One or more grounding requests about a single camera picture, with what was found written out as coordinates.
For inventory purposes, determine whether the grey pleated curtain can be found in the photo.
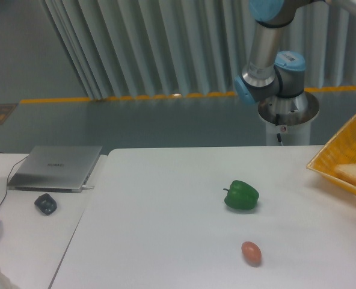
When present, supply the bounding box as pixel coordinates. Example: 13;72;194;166
43;1;356;100

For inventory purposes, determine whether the brown egg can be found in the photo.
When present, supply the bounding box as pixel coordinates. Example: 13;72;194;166
241;241;262;267

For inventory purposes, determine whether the yellow woven basket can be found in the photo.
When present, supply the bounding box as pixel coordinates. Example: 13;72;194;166
307;114;356;195

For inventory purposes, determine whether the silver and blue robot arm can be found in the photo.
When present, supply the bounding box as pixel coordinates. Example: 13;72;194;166
235;1;312;104

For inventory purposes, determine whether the silver laptop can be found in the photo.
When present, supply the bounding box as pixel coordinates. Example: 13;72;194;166
8;146;102;193

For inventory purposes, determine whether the black mouse cable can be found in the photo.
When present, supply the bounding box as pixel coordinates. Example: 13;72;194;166
0;154;31;220

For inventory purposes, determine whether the green bell pepper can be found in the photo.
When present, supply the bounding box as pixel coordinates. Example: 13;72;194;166
223;180;260;210

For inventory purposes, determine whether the small black plastic part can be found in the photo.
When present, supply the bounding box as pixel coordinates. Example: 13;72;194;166
34;193;57;216

